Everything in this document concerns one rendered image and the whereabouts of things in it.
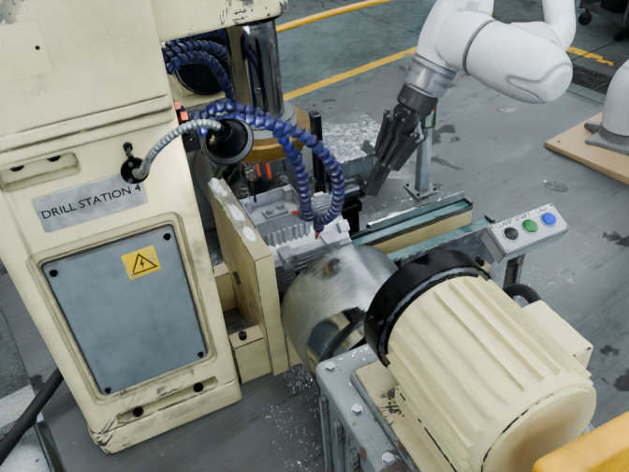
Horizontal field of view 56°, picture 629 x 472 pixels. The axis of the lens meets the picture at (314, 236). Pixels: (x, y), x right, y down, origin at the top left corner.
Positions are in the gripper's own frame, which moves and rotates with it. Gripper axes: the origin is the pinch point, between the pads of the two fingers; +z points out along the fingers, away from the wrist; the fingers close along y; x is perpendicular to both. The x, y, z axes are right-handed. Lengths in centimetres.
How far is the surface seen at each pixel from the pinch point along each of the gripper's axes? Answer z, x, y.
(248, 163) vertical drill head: 2.9, -29.1, -1.0
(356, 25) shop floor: 4, 226, -373
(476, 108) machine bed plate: -10, 91, -71
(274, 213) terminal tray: 14.4, -16.6, -5.0
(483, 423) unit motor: -1, -29, 65
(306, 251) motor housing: 18.1, -10.5, 2.4
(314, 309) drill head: 16.5, -20.6, 24.1
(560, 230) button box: -6.2, 33.8, 21.7
